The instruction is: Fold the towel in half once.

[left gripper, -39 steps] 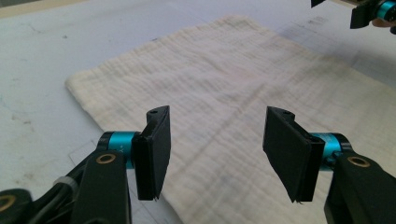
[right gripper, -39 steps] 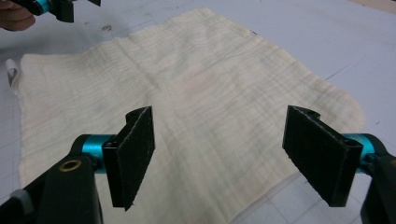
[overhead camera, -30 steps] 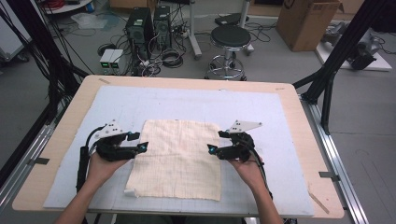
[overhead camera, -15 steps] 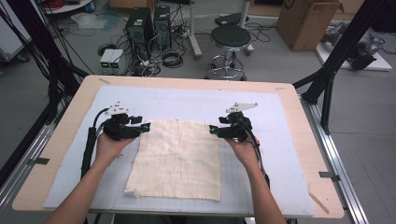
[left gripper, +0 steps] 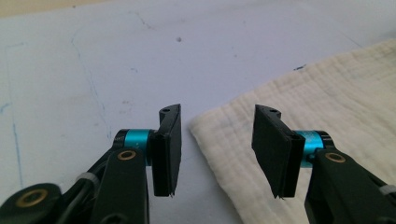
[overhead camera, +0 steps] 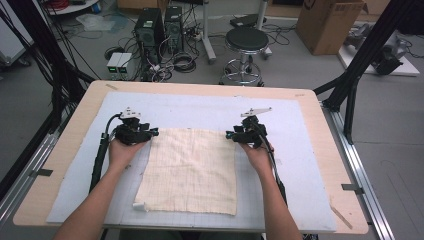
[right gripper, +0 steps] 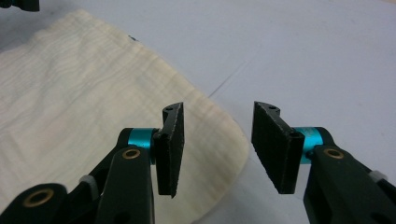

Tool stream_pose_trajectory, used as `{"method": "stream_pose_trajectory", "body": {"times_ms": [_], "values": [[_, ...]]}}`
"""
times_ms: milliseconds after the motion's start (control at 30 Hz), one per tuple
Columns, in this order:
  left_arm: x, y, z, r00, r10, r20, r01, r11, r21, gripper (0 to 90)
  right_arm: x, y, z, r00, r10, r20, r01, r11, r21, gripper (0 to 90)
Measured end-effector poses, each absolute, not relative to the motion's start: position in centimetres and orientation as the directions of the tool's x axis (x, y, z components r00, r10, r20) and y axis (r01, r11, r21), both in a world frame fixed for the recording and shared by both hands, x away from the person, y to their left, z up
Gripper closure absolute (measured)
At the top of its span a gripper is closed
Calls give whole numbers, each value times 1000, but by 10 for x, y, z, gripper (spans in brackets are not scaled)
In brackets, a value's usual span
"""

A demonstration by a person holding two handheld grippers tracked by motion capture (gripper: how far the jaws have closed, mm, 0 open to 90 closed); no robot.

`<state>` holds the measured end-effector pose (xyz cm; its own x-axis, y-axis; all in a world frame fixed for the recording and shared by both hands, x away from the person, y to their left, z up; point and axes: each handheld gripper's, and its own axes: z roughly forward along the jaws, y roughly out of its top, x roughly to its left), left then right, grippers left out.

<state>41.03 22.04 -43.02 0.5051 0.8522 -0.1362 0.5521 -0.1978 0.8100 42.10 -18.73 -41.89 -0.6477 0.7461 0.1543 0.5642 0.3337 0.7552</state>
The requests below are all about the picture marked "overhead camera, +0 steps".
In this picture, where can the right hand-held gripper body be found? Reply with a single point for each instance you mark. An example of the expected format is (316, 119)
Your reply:
(255, 133)

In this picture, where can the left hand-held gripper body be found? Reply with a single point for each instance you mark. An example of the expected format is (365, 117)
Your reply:
(131, 133)

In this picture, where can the cream cloth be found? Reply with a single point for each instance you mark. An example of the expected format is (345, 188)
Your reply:
(190, 170)

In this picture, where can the person's left hand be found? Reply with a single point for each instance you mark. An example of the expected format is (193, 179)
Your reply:
(121, 155)

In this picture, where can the person's right hand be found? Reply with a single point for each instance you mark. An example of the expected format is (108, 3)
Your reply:
(261, 160)

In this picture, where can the white gridded mat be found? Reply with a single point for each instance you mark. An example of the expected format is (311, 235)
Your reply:
(186, 106)

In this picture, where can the white power supply unit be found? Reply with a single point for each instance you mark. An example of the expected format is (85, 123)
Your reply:
(126, 63)
(113, 63)

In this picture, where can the black round stool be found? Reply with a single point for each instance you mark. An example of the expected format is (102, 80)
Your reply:
(246, 40)

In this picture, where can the large black computer tower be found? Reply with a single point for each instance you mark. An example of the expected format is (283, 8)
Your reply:
(148, 30)

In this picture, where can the white desk leg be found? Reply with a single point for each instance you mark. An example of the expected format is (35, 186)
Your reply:
(263, 13)
(208, 33)

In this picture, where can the slim black computer tower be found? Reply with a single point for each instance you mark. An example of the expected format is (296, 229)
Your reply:
(174, 26)

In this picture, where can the black flat case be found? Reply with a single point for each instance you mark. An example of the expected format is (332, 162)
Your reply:
(246, 20)

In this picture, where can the clear plastic bag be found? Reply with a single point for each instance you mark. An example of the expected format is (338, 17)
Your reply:
(95, 22)

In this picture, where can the thin wooden strip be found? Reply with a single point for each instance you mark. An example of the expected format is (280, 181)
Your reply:
(341, 216)

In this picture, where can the cardboard box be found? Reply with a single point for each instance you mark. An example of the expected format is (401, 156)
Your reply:
(326, 26)

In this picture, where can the white round table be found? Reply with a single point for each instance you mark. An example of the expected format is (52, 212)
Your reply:
(76, 8)

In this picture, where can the white cabinet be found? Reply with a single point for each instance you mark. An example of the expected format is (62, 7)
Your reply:
(11, 40)

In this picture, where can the grey and black machine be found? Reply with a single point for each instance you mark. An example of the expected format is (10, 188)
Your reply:
(390, 53)

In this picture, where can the white platform board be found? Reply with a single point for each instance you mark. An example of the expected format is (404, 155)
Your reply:
(403, 68)

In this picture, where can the aluminium rail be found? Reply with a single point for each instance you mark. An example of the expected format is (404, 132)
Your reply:
(33, 156)
(348, 153)

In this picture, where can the grey metal bracket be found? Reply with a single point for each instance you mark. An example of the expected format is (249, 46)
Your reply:
(350, 187)
(43, 172)

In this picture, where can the black metal frame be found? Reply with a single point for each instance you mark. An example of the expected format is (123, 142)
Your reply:
(366, 50)
(46, 46)

